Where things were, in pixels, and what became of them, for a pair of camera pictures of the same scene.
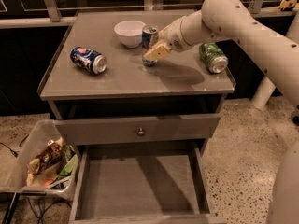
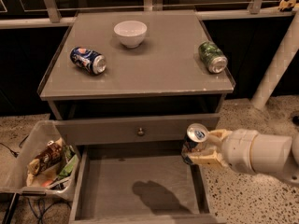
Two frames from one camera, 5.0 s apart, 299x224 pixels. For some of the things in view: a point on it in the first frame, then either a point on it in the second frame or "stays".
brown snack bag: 50,153 stays
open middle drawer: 142,184 stays
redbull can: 146,33 to 196,133
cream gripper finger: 158,52 to 212,159
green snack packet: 72,159 stays
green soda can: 214,58 stays
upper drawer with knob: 130,129 stays
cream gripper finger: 154,39 to 220,133
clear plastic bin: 45,162 stays
